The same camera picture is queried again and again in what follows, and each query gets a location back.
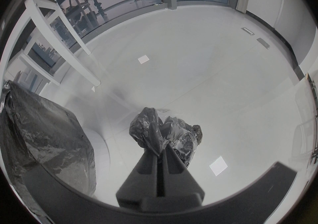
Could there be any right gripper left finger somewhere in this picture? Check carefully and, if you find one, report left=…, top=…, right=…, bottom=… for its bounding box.
left=115, top=150, right=159, bottom=207

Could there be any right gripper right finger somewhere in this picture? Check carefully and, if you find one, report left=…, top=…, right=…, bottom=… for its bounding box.
left=159, top=143, right=205, bottom=206

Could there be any black plastic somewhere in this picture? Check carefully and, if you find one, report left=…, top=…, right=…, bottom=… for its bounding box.
left=129, top=107, right=203, bottom=169

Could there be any black plastic bag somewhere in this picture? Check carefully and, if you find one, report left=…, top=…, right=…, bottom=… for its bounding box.
left=0, top=80, right=97, bottom=197

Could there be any grey white-legged chair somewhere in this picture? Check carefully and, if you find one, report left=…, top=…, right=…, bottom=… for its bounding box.
left=5, top=0, right=101, bottom=94

